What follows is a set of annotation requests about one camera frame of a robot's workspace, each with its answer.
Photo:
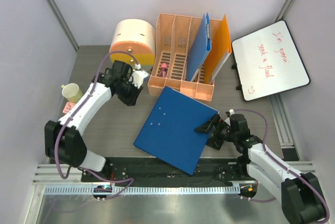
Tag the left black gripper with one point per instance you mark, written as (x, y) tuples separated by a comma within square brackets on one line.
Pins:
[(132, 101)]

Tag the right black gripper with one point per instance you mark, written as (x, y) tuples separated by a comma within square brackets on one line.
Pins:
[(206, 127)]

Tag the yellow cabinet drawer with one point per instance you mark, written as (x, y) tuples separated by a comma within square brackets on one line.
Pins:
[(142, 58)]

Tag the blue ring binder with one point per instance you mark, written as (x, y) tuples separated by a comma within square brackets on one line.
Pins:
[(169, 131)]

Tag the white arched drawer cabinet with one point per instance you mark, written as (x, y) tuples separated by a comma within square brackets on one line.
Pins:
[(134, 36)]

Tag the orange desk file organizer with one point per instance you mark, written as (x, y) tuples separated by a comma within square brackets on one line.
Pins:
[(174, 38)]

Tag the orange folder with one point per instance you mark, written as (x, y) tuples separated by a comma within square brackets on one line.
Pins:
[(220, 52)]

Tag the light blue thin folder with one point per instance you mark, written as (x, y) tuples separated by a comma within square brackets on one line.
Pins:
[(200, 49)]

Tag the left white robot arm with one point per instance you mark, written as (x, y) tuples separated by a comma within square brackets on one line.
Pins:
[(63, 138)]

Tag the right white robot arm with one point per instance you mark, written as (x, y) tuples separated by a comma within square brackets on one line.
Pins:
[(299, 194)]

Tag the pink sticky note pad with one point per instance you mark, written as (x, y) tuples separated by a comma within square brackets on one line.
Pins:
[(68, 106)]

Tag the white dry-erase board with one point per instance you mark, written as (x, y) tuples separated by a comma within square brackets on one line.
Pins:
[(268, 62)]

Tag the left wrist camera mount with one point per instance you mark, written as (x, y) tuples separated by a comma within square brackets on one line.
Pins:
[(138, 76)]

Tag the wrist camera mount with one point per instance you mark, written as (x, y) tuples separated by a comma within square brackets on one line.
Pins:
[(230, 112), (138, 76)]

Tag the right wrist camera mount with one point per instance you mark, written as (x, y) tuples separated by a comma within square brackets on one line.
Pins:
[(230, 112)]

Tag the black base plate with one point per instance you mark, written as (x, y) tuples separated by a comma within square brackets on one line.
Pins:
[(154, 172)]

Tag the perforated cable tray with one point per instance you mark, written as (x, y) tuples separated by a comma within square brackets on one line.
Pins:
[(95, 189)]

